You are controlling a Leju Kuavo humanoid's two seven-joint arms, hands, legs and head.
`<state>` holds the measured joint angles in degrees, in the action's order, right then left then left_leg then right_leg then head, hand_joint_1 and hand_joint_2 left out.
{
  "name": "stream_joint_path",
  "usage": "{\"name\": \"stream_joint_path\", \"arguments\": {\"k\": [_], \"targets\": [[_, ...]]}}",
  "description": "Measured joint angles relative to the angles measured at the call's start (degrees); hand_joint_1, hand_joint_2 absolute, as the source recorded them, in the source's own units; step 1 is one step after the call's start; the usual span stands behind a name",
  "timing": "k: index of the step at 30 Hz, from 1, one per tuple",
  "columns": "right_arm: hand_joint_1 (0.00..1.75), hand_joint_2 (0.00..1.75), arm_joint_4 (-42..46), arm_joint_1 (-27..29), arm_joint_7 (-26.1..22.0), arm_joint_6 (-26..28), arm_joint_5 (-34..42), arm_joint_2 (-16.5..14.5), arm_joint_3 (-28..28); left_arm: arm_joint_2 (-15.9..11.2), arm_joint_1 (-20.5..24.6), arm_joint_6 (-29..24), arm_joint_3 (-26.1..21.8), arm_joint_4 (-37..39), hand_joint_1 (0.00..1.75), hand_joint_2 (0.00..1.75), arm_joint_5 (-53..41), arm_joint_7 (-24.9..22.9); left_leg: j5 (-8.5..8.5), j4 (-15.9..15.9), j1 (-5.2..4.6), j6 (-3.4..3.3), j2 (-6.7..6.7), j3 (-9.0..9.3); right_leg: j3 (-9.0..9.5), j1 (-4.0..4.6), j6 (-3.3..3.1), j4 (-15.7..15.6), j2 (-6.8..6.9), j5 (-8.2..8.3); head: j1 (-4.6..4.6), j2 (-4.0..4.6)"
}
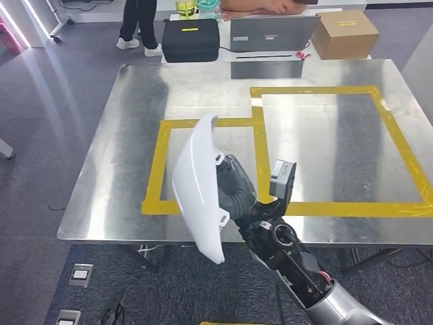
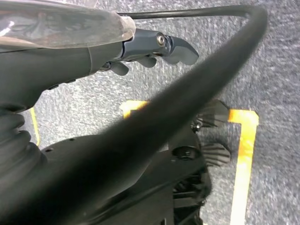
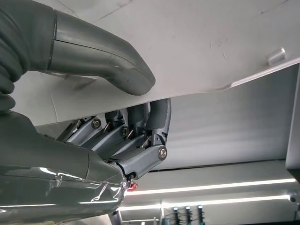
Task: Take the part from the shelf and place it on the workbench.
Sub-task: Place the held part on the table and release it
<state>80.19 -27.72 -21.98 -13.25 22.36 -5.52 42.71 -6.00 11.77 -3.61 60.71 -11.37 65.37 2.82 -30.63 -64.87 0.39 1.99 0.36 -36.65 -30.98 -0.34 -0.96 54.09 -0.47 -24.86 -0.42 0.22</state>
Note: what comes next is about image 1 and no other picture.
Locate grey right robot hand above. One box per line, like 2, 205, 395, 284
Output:
216, 154, 258, 221

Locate white plastic body part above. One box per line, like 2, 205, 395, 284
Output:
171, 112, 231, 265

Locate yellow tape on workbench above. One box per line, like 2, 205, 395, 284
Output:
141, 85, 433, 219

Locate stainless steel workbench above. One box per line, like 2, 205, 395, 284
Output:
57, 59, 433, 276

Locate black pen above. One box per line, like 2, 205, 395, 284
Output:
235, 54, 293, 60

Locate white desk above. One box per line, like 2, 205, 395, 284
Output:
161, 7, 373, 64

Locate black carry case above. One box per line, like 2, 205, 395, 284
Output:
161, 18, 220, 64

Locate grey laptop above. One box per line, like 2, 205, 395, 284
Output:
230, 16, 321, 53

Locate teal drink cup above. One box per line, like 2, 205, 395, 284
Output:
195, 0, 222, 21

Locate green drink bottle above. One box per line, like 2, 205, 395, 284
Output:
174, 0, 197, 20

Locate brown cardboard box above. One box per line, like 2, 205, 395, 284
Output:
311, 9, 379, 60

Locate metal floor socket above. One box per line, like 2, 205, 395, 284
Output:
69, 263, 94, 288
56, 309, 81, 325

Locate white wheeled stand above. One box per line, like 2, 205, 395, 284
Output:
44, 0, 177, 45

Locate grey table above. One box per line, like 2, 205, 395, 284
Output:
0, 137, 17, 160

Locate red fire extinguisher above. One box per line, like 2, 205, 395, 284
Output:
0, 22, 23, 56

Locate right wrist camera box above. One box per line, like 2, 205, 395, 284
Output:
269, 160, 297, 200

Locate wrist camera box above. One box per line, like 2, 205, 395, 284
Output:
98, 290, 127, 325
269, 160, 297, 200

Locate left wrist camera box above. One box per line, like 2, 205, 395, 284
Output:
98, 290, 127, 325

